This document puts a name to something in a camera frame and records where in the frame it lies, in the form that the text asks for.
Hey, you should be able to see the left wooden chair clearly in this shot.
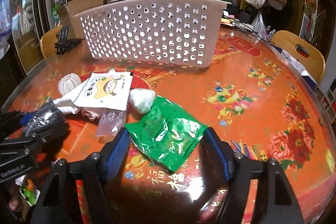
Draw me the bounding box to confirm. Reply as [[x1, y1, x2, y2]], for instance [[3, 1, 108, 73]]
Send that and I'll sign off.
[[40, 25, 62, 60]]

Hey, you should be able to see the white cartoon snack packet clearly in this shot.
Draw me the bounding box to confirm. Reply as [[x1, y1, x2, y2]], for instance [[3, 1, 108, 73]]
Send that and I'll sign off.
[[71, 72, 133, 111]]

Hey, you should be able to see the brown cardboard box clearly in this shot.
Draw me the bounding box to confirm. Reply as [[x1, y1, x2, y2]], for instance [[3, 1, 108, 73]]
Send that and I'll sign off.
[[57, 0, 106, 40]]

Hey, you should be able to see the clear pink plastic packet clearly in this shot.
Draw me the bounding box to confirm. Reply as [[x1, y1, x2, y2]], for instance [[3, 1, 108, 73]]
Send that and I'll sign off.
[[97, 109, 126, 137]]

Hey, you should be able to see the green snack packet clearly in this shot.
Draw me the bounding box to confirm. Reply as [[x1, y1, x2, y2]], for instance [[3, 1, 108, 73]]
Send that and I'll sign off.
[[126, 96, 207, 172]]

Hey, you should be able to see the white perforated plastic basket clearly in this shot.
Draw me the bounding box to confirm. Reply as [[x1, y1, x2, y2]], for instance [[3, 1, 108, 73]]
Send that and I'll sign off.
[[75, 0, 228, 68]]

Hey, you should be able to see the right wooden chair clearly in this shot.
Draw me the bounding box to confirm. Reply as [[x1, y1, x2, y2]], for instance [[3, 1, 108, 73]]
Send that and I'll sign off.
[[271, 30, 325, 84]]

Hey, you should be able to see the white round ball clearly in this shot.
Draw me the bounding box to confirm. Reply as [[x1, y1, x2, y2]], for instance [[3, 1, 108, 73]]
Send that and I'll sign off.
[[129, 88, 156, 114]]

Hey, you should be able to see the wooden chair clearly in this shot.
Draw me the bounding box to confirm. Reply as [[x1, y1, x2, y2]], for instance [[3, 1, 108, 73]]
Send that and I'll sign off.
[[40, 25, 62, 60], [271, 30, 325, 84]]

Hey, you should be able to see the black phone stand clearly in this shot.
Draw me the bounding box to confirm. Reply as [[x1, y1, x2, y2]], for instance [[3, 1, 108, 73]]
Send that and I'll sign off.
[[54, 25, 81, 55]]

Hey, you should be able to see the white ribbed round object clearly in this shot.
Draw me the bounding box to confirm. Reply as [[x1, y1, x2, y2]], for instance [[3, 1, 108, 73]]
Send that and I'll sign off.
[[58, 73, 81, 96]]

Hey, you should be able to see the white cloth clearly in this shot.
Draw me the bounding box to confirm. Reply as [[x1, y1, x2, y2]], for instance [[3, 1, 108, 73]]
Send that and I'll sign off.
[[52, 83, 105, 121]]

